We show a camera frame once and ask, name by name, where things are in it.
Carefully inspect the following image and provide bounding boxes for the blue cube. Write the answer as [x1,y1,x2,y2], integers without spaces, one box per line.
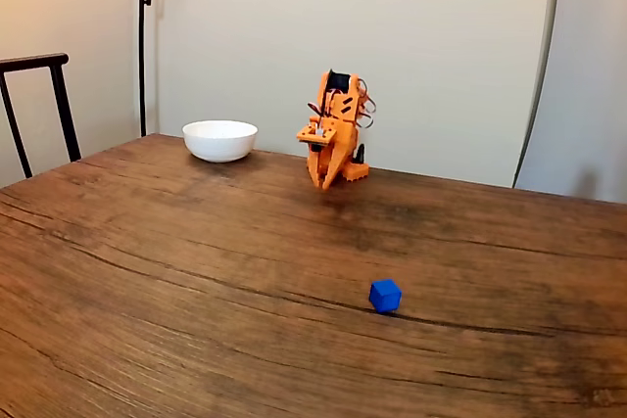
[368,278,403,315]

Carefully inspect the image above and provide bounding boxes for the black chair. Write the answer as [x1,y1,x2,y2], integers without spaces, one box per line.
[0,52,83,179]

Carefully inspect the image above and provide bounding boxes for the orange camera mount plate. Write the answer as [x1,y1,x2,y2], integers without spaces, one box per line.
[295,116,340,147]

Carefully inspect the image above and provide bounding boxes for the white bowl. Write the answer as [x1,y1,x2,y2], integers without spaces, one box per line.
[181,118,259,163]

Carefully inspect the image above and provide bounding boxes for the black floor lamp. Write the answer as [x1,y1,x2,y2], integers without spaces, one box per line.
[138,0,219,138]

